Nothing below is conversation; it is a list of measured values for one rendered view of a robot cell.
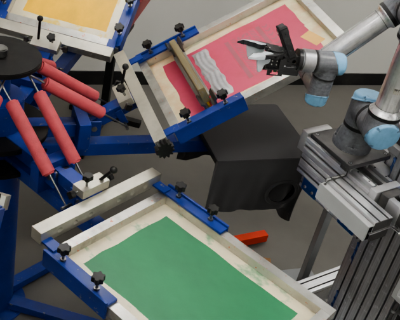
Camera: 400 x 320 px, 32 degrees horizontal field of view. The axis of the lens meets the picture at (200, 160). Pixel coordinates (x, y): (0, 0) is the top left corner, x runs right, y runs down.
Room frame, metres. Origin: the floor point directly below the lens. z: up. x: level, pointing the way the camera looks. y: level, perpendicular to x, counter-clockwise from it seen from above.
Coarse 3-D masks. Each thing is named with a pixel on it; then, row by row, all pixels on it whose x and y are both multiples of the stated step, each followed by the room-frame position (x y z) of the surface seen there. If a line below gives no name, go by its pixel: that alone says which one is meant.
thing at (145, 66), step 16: (256, 0) 3.04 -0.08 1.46; (272, 0) 3.04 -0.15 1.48; (304, 0) 2.95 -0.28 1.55; (224, 16) 2.98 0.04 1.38; (240, 16) 2.98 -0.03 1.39; (320, 16) 2.81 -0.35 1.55; (208, 32) 2.92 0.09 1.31; (336, 32) 2.68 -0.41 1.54; (144, 64) 2.78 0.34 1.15; (272, 80) 2.48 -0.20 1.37; (288, 80) 2.49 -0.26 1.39; (160, 96) 2.54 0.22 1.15; (256, 96) 2.43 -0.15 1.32
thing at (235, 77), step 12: (300, 36) 2.76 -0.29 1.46; (300, 48) 2.68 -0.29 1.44; (312, 48) 2.67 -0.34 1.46; (228, 72) 2.64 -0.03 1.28; (240, 72) 2.62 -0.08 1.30; (264, 72) 2.59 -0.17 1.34; (276, 72) 2.57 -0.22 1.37; (240, 84) 2.55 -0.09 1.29; (252, 84) 2.53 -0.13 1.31; (180, 96) 2.56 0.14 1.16; (192, 96) 2.54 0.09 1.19; (228, 96) 2.50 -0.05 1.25; (192, 108) 2.47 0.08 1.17
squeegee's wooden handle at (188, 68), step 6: (174, 42) 2.77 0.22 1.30; (174, 48) 2.72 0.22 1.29; (180, 54) 2.67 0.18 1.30; (180, 60) 2.63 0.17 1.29; (186, 60) 2.62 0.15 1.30; (186, 66) 2.59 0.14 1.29; (186, 72) 2.59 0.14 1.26; (192, 72) 2.54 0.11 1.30; (192, 78) 2.50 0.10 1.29; (198, 78) 2.49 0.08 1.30; (198, 84) 2.45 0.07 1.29; (198, 90) 2.42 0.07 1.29; (204, 90) 2.43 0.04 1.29; (204, 96) 2.44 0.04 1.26; (204, 102) 2.44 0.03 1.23
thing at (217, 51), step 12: (276, 12) 2.97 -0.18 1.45; (288, 12) 2.95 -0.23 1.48; (252, 24) 2.93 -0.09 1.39; (276, 24) 2.88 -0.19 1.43; (288, 24) 2.86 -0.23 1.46; (300, 24) 2.84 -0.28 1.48; (228, 36) 2.88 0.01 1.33; (204, 48) 2.84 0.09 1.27; (216, 48) 2.82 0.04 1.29; (192, 60) 2.78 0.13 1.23; (216, 60) 2.74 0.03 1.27; (228, 60) 2.72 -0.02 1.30; (168, 72) 2.73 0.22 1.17; (180, 72) 2.71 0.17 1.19; (180, 84) 2.63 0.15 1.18
